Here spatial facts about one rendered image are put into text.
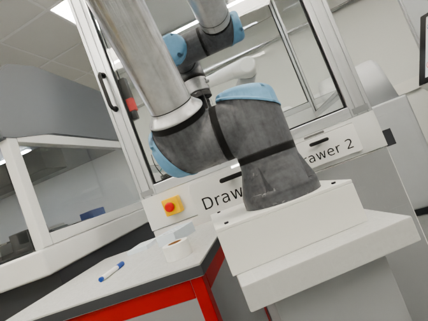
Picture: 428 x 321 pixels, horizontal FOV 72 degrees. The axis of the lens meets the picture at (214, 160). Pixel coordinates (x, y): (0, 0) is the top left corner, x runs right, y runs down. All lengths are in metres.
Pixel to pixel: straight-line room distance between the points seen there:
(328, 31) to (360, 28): 3.44
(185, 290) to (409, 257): 0.92
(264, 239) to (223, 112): 0.24
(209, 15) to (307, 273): 0.55
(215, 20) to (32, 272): 1.12
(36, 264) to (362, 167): 1.30
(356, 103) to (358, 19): 3.58
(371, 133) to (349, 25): 3.58
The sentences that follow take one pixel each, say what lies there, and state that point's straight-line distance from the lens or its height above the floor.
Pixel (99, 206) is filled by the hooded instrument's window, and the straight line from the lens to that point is 1.74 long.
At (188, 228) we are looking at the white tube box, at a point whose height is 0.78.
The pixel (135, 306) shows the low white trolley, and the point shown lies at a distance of 0.79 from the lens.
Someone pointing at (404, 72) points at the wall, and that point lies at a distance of 4.73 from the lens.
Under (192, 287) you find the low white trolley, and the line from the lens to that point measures 0.72.
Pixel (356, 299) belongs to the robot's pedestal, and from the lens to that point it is 0.57.
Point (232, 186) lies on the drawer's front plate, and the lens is 0.90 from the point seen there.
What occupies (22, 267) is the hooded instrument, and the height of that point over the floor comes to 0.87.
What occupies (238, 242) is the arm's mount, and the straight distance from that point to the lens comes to 0.51.
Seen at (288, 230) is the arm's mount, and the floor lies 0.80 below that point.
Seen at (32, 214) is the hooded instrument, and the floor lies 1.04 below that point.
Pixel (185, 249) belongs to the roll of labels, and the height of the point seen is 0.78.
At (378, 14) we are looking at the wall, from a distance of 4.87.
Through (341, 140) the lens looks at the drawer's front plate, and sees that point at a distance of 1.24.
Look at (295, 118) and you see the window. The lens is 1.26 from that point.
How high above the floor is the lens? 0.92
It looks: 3 degrees up
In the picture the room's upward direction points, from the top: 21 degrees counter-clockwise
